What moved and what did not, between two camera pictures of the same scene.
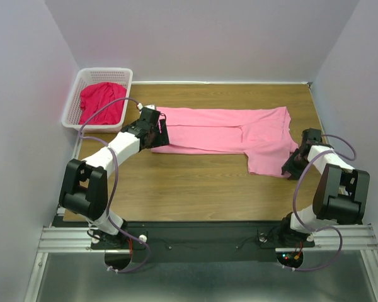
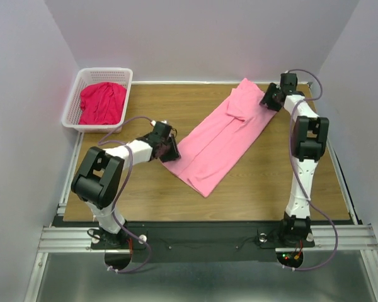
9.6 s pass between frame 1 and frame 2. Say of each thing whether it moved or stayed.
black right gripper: moved
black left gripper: moved
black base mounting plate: stayed
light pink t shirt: moved
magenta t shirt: stayed
